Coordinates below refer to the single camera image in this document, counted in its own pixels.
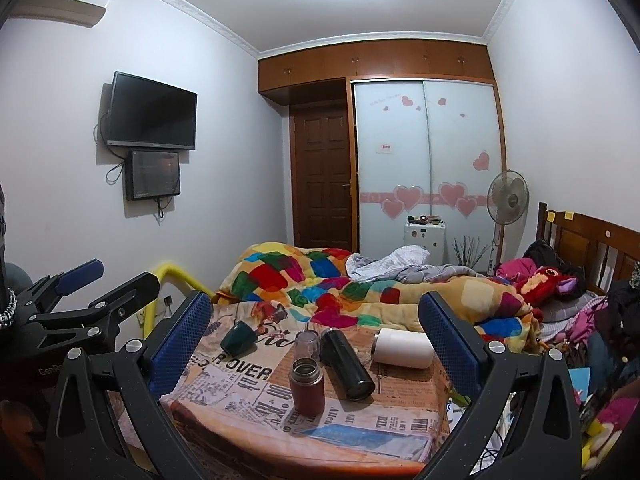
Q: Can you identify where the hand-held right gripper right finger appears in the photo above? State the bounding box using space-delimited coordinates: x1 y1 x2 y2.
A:
415 290 584 480

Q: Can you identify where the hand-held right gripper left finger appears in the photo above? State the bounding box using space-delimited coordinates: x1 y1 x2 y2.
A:
42 290 213 480

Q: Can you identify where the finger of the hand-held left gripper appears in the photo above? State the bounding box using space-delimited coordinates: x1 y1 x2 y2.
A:
30 271 162 356
22 258 106 320

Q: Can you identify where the white cup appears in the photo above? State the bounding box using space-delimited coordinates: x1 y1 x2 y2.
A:
373 327 436 367

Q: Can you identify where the dark green cup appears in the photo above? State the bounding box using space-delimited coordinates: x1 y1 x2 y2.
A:
220 320 258 356

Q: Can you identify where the small clear plastic cup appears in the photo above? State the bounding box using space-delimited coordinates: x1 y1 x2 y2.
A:
294 330 321 360

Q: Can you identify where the printed newspaper tablecloth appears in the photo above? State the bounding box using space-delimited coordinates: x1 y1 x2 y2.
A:
160 300 462 467

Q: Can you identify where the dried twig bundle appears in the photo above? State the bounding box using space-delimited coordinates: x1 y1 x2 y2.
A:
452 234 494 267

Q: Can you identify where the pink cloth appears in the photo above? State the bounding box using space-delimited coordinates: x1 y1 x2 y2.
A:
494 257 537 282

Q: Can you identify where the grey striped blanket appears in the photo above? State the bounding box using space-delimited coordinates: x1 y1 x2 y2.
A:
347 244 497 282

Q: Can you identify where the black thermos bottle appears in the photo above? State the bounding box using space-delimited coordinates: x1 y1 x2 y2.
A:
318 328 376 401

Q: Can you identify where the small white cabinet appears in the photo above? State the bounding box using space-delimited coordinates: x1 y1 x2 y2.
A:
403 222 446 266

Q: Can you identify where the red plush toy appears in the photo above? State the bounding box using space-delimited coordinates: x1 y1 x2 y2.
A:
514 265 587 307

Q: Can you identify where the brown metal thermos flask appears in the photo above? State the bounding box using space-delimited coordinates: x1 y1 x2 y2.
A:
288 357 326 417

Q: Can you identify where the blue book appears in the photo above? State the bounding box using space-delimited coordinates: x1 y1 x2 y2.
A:
568 366 593 397

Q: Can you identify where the black bag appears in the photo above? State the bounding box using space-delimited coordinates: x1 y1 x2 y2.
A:
524 239 587 282

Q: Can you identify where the colourful patchwork quilt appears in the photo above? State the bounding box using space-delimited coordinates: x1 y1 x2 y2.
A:
215 242 547 357

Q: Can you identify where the standing electric fan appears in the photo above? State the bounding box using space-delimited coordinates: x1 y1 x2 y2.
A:
487 168 530 267

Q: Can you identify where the yellow plush toy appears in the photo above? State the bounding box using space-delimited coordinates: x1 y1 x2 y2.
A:
582 417 623 466

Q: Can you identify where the wooden bed headboard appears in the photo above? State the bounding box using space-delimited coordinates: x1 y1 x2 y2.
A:
535 202 640 297

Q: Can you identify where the wooden wardrobe with heart stickers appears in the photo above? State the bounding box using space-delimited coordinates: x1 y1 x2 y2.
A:
257 40 509 275

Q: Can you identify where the brown wooden door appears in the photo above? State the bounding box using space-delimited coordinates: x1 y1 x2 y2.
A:
288 101 357 254

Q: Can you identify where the white air conditioner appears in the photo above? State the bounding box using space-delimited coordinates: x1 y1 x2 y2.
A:
4 0 122 29

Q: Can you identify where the yellow metal rail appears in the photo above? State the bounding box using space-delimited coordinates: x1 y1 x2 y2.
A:
139 259 217 342

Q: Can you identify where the small black wall monitor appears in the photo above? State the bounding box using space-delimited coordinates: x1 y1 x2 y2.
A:
124 149 182 202

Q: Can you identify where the black wall television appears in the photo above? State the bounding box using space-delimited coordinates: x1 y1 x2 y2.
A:
103 71 199 152

